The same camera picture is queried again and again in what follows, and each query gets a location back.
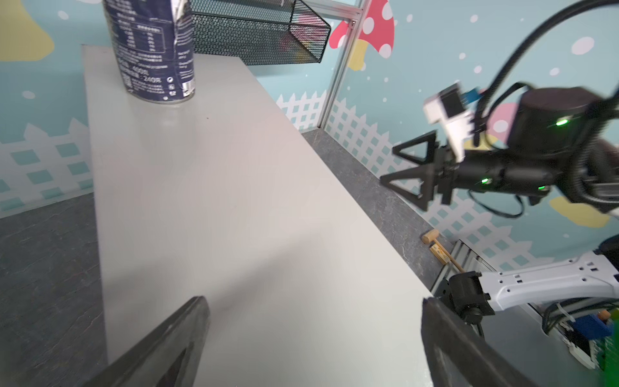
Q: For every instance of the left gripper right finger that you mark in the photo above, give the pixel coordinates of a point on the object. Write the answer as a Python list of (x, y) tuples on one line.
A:
[(457, 356)]

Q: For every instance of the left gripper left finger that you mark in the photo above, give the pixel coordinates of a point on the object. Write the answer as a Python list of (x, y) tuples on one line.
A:
[(167, 356)]

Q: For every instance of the wooden toy hammer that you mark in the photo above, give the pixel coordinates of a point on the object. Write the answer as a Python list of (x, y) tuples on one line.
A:
[(439, 251)]

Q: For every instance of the black wire mesh basket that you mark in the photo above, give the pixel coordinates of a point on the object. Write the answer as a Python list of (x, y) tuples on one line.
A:
[(260, 32)]

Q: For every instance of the grey metal cabinet counter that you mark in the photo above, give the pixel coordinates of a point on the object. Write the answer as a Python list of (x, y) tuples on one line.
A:
[(221, 196)]

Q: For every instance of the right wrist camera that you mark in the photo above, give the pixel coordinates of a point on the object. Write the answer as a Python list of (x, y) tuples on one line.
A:
[(448, 109)]

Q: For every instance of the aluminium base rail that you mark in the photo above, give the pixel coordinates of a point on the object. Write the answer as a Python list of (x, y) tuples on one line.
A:
[(464, 261)]

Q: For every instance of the dark blue tall can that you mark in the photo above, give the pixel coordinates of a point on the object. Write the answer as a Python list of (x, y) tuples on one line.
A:
[(153, 43)]

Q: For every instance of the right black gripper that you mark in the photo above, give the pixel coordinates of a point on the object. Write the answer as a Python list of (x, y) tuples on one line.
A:
[(434, 178)]

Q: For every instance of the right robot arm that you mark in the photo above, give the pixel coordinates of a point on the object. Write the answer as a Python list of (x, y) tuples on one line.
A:
[(555, 142)]

